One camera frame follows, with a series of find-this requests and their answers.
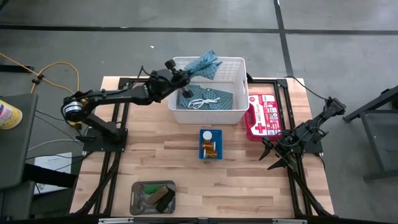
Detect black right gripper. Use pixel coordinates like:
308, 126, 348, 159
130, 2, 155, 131
259, 132, 304, 171

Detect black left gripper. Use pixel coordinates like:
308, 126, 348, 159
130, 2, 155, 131
151, 58, 195, 100

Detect blue patterned cloth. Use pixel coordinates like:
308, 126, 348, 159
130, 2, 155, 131
183, 49, 223, 81

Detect blue patterned gown white ties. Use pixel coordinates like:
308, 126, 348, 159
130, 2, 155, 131
177, 84, 234, 111

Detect green bandage roll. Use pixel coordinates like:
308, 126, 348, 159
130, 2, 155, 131
143, 183, 167, 194

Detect large white plastic basket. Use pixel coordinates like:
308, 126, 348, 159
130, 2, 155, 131
167, 56, 249, 125

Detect small blue plastic basket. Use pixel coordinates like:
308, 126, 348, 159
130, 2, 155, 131
198, 129, 224, 161

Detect red first aid kit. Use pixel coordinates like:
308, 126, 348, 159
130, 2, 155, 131
244, 93, 283, 142

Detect black metal stand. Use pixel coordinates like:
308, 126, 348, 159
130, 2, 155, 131
343, 84, 398, 183

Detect grey plastic tray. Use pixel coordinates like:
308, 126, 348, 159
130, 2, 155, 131
129, 180, 177, 216

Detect white paper sheet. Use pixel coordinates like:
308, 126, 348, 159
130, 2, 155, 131
33, 151, 73, 195

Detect black flat floor bar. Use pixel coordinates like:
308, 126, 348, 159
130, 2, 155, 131
0, 64, 35, 73

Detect yellow white wipes canister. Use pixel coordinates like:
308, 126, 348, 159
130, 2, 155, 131
0, 99, 24, 130

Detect grey side cart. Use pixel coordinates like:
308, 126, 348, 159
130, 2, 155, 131
0, 93, 78, 220

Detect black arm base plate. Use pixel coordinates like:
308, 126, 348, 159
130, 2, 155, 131
281, 133, 324, 155
82, 127, 128, 152

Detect yellow extension cable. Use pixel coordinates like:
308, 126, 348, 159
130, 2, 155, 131
0, 52, 90, 129

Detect white cable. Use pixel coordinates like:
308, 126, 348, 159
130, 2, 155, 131
27, 139, 85, 153

